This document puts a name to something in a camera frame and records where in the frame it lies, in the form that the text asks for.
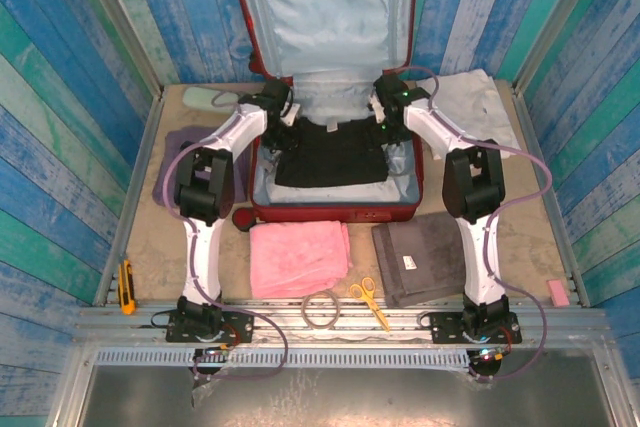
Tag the white printed t-shirt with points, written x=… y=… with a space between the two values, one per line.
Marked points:
x=470 y=102

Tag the black garment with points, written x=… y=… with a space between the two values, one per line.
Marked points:
x=330 y=157

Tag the red hard-shell suitcase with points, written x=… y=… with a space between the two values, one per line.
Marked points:
x=330 y=12

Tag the purple fringed scarf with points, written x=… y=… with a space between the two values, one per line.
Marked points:
x=175 y=139

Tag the pink towel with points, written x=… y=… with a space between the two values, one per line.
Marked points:
x=297 y=259

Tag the grey towel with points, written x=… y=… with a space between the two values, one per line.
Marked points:
x=420 y=257

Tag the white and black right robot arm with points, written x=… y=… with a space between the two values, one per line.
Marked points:
x=477 y=257

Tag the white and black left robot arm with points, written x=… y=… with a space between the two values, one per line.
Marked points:
x=202 y=257

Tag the pale green glasses case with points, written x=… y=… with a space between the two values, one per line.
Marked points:
x=200 y=97

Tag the clear tape roll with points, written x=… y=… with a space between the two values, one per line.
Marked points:
x=306 y=319

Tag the yellow utility knife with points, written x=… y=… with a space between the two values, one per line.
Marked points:
x=127 y=287

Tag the pink rectangular block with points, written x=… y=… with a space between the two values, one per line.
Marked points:
x=558 y=293

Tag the small LED circuit board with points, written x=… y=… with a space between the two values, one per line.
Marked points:
x=487 y=356
x=212 y=351

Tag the grey steel sheet panel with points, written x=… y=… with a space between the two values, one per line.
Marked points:
x=350 y=397

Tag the aluminium frame post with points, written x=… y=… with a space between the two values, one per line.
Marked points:
x=125 y=27
x=556 y=17

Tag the aluminium mounting rail frame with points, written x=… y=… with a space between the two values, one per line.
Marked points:
x=280 y=322

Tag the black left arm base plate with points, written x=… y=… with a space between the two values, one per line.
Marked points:
x=240 y=327

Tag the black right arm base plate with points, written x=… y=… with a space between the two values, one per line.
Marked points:
x=445 y=329

